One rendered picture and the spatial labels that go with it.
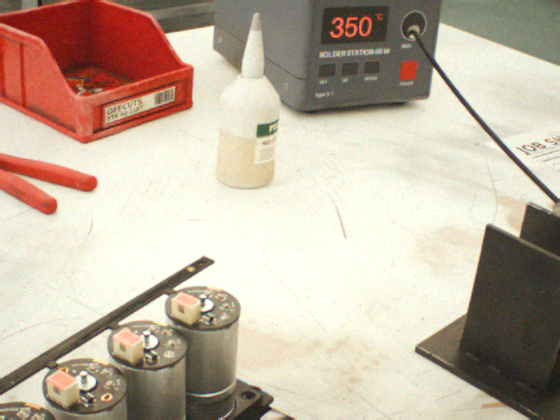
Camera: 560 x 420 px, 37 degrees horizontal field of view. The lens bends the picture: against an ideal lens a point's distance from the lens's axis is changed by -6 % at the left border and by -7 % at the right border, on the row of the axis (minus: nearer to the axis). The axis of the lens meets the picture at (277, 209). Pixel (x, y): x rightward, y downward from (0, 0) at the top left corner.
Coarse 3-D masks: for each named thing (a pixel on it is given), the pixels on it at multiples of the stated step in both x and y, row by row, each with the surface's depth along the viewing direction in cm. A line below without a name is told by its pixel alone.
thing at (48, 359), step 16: (176, 272) 31; (192, 272) 31; (160, 288) 30; (128, 304) 29; (144, 304) 29; (112, 320) 28; (80, 336) 27; (48, 352) 26; (64, 352) 26; (32, 368) 25; (48, 368) 25; (0, 384) 24; (16, 384) 24
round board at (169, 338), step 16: (144, 320) 28; (112, 336) 27; (160, 336) 27; (176, 336) 27; (112, 352) 26; (144, 352) 26; (160, 352) 26; (176, 352) 26; (144, 368) 26; (160, 368) 26
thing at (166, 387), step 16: (128, 368) 26; (176, 368) 26; (128, 384) 26; (144, 384) 26; (160, 384) 26; (176, 384) 27; (128, 400) 26; (144, 400) 26; (160, 400) 26; (176, 400) 27; (128, 416) 27; (144, 416) 27; (160, 416) 27; (176, 416) 27
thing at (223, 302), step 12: (192, 288) 30; (204, 288) 30; (216, 288) 30; (168, 300) 29; (216, 300) 29; (228, 300) 29; (168, 312) 28; (216, 312) 29; (228, 312) 29; (240, 312) 29; (180, 324) 28; (192, 324) 28; (204, 324) 28; (216, 324) 28; (228, 324) 28
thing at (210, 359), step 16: (208, 304) 29; (192, 336) 28; (208, 336) 28; (224, 336) 28; (192, 352) 28; (208, 352) 28; (224, 352) 29; (192, 368) 29; (208, 368) 29; (224, 368) 29; (192, 384) 29; (208, 384) 29; (224, 384) 29; (192, 400) 29; (208, 400) 29; (224, 400) 30; (192, 416) 29; (208, 416) 30; (224, 416) 30
